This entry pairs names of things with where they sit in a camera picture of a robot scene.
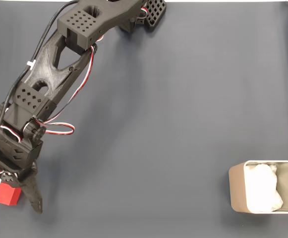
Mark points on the white crumpled tissue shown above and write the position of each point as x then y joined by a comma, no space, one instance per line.
260,188

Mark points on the beige open box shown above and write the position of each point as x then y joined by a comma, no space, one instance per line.
236,188

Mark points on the red cube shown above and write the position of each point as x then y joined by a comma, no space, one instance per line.
6,196

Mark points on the dark blue table mat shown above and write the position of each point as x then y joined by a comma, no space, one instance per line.
143,124

